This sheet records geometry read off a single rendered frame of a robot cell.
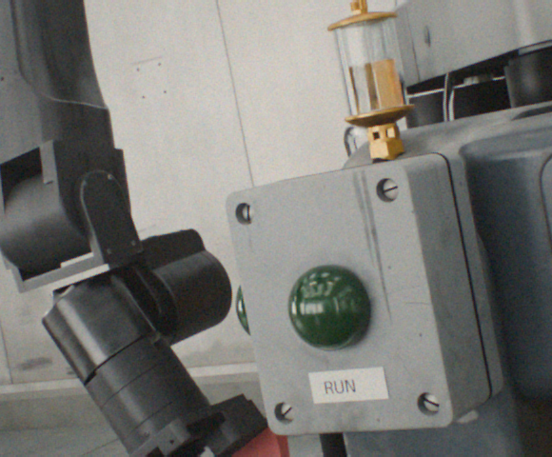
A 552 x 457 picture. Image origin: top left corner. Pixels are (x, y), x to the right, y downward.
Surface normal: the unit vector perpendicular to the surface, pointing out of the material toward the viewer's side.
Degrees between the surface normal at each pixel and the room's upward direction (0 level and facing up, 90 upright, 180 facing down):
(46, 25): 81
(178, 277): 59
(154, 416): 75
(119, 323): 65
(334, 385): 90
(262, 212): 90
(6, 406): 90
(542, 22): 90
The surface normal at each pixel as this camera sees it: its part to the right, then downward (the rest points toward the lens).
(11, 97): -0.64, -0.06
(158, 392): 0.15, -0.35
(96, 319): -0.02, -0.24
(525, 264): -0.53, 0.15
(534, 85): -0.83, 0.19
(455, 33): -0.98, 0.20
